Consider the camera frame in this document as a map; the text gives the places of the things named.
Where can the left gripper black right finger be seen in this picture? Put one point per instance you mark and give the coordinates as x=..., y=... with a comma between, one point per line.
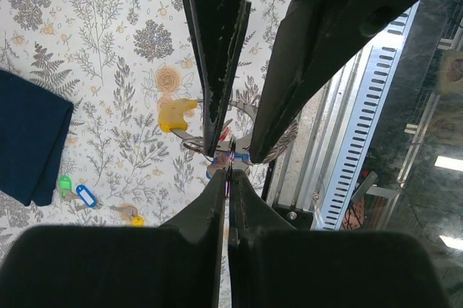
x=273, y=264

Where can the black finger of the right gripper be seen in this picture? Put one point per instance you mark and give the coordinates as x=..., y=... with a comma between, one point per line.
x=314, y=40
x=217, y=30

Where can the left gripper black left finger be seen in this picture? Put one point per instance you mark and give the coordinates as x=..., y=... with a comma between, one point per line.
x=176, y=264

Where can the key with blue tag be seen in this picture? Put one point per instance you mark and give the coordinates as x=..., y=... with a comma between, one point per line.
x=220, y=162

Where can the metal keyring with yellow grip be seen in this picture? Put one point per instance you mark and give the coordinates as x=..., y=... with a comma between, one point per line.
x=171, y=120

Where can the key with yellow tag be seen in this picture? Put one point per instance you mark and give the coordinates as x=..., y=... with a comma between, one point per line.
x=129, y=214

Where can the small blue key tag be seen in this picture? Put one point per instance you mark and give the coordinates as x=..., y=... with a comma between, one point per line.
x=88, y=198

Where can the floral patterned table mat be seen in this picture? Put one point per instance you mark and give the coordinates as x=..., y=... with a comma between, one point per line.
x=119, y=62

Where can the key with green tag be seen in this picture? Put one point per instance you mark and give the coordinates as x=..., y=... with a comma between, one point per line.
x=65, y=189

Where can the dark navy folded cloth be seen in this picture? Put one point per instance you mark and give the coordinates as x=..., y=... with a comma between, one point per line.
x=34, y=126

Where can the aluminium front rail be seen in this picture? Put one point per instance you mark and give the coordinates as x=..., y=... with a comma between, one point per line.
x=313, y=182

